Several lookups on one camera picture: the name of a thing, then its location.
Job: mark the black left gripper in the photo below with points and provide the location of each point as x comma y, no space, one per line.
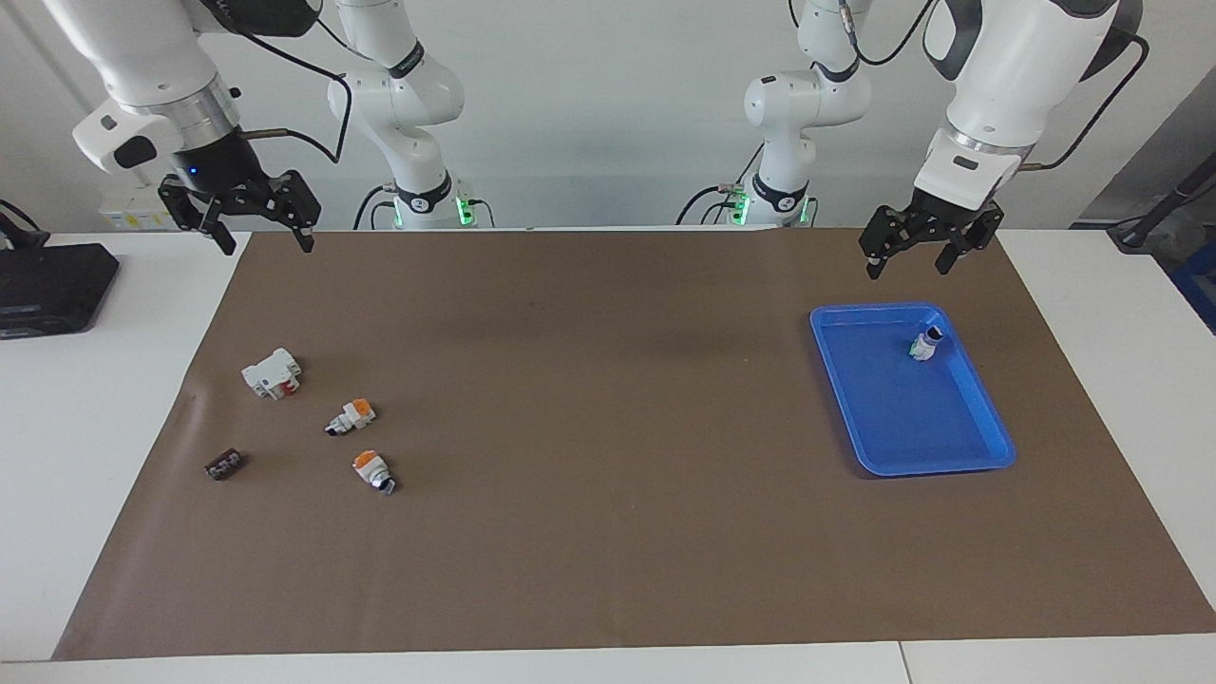
950,217

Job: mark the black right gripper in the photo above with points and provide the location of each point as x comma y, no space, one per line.
223,171

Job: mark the orange-based switch with black knob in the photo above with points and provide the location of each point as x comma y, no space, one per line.
370,468

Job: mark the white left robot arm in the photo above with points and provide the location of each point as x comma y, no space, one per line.
1007,76

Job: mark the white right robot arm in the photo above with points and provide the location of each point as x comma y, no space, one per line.
142,57

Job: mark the white circuit breaker with red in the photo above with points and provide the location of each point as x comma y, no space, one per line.
268,373

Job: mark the blue plastic tray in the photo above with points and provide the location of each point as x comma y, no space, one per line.
902,418

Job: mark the black flat device box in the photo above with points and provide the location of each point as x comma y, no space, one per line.
47,285

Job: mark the black stand pole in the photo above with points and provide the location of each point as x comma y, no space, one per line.
1164,204

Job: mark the small dark brown component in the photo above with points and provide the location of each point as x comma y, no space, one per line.
224,465

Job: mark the blue crate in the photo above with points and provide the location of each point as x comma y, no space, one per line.
1199,285

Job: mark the brown table mat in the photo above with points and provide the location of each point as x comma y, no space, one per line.
608,475

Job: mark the green-based rotary switch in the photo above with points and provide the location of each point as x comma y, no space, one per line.
924,346

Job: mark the white wall socket box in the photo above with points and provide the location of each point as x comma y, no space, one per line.
128,209

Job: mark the orange-based switch with silver tip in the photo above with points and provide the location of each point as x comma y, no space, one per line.
353,414

